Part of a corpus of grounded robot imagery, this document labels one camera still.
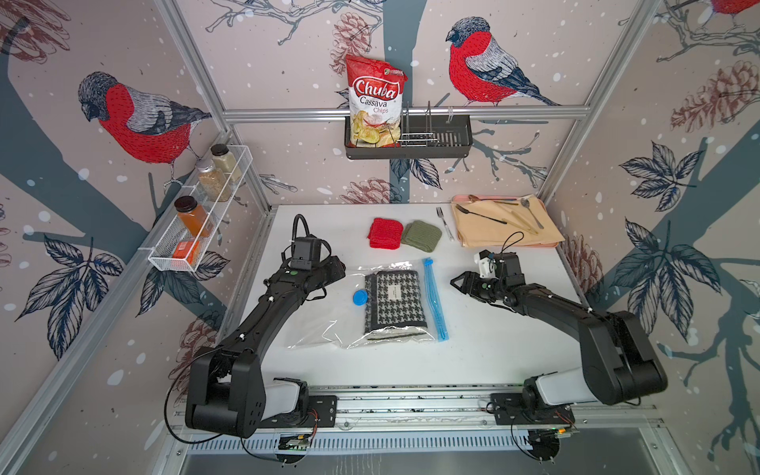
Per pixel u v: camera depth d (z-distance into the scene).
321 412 0.73
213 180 0.75
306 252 0.66
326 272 0.75
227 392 0.40
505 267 0.73
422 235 1.07
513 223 1.15
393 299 0.90
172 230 0.69
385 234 1.06
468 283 0.81
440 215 1.18
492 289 0.78
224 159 0.80
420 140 0.91
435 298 0.94
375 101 0.79
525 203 1.20
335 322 0.85
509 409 0.72
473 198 1.22
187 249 0.67
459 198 1.26
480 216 1.18
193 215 0.66
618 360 0.43
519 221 1.15
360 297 0.92
